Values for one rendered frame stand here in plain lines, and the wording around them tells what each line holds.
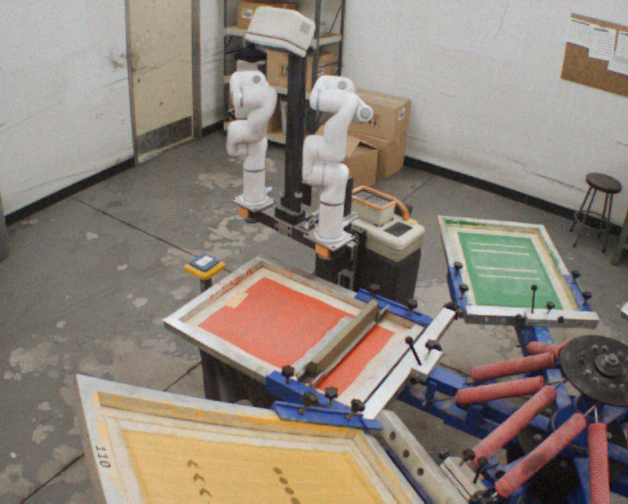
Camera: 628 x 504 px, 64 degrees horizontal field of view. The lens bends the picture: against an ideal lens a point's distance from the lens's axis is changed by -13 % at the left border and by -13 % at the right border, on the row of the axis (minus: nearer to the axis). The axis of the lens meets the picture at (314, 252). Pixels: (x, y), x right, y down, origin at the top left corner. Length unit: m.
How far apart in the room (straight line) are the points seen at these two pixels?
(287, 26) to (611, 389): 1.54
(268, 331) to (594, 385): 1.16
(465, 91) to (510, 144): 0.66
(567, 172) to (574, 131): 0.41
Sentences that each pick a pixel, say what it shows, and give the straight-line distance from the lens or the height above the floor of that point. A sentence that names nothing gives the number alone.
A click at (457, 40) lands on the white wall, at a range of 5.50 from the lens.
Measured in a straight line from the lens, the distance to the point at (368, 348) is 2.05.
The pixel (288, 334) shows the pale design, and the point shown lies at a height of 0.96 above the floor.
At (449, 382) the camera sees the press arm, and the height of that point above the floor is 1.04.
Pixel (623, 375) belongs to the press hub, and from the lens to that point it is 1.67.
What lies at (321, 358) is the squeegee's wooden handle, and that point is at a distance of 1.84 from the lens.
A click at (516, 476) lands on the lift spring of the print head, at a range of 1.52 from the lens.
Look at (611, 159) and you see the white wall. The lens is 5.38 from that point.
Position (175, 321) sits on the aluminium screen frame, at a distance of 2.11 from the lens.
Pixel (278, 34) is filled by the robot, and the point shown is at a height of 1.95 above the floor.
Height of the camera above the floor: 2.30
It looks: 32 degrees down
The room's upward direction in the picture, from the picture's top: 3 degrees clockwise
